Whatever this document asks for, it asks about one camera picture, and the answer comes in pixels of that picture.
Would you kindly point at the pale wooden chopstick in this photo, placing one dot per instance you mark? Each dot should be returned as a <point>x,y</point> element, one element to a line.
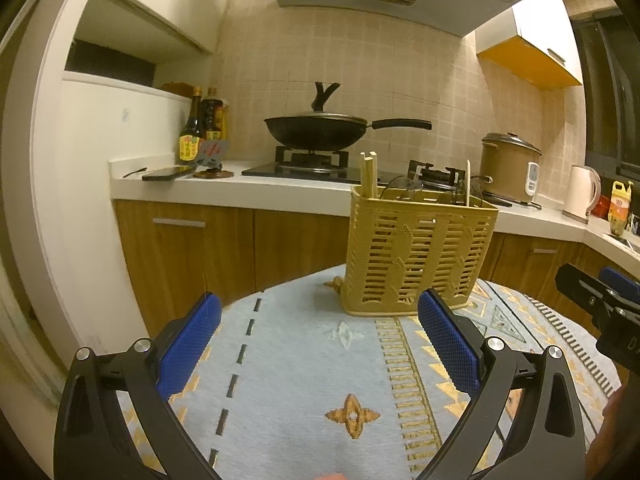
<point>365,175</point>
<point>468,182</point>
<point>372,172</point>

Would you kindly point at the white kitchen countertop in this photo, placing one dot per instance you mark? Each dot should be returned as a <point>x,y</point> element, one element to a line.
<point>200,187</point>

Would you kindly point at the brown rice cooker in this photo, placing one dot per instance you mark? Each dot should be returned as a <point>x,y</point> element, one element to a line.
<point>505,170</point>

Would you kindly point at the white yellow-bottomed wall cabinet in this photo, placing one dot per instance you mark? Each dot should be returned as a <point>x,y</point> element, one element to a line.
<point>540,20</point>

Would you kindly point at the black phone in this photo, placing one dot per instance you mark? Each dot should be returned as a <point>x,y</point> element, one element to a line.
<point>165,174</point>

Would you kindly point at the clear grey plastic spoon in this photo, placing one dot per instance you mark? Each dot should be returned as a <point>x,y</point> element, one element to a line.
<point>480,187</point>
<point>402,187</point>
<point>452,194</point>

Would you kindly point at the dark soy sauce bottle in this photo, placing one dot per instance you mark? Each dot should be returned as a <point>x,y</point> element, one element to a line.
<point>190,145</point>

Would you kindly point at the grey slotted stand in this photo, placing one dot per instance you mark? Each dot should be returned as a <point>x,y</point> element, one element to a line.
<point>212,152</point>

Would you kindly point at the black gas stove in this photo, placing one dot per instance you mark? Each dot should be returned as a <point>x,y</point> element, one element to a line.
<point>300,167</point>

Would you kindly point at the red container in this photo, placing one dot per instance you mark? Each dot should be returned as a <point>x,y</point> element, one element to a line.
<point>602,206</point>

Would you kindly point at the white electric kettle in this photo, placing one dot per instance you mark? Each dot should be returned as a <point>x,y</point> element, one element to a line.
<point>580,192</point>

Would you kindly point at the wide dark sauce bottle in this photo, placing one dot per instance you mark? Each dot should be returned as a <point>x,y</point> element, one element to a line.
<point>212,117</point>

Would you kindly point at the yellow oil bottle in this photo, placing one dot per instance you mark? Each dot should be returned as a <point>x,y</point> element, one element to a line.
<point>619,207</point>

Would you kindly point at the beige slotted utensil basket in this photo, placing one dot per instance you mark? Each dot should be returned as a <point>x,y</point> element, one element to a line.
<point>420,250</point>

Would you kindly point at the wooden base cabinets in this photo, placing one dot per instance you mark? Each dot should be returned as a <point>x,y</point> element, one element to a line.
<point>190,250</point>

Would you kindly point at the slim yellow bottle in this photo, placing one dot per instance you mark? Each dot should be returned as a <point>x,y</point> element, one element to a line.
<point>226,120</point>

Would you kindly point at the black wok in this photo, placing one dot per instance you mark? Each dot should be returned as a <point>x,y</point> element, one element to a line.
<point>315,132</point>

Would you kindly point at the steel sink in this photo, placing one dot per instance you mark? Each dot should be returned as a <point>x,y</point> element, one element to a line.
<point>625,241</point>

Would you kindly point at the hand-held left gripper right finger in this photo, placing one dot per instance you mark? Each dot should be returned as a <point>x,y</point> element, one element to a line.
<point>450,345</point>

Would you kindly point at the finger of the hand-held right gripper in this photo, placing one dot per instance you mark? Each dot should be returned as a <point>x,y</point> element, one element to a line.
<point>622,282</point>
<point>580,282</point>

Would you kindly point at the dark window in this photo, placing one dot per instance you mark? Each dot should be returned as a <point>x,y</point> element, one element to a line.
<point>615,100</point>

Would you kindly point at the person's right hand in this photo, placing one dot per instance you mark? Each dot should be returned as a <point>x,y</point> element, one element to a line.
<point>617,440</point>

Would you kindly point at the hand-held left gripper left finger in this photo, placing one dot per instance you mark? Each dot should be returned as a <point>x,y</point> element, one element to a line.
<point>192,345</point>

